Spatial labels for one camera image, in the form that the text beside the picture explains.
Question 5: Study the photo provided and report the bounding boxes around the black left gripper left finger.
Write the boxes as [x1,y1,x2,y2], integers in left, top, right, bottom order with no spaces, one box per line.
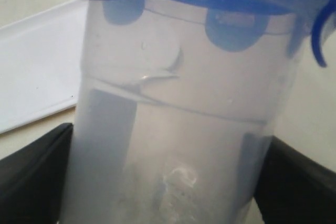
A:
[1,123,73,223]

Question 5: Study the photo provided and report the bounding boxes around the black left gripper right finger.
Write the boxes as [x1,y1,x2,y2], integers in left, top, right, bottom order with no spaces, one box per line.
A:
[254,136,335,224]

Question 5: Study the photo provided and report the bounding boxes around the clear plastic container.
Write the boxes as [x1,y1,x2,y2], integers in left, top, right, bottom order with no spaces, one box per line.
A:
[60,0,303,223]

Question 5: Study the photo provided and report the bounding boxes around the white rectangular tray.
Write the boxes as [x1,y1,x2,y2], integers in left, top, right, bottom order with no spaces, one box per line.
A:
[1,0,88,133]

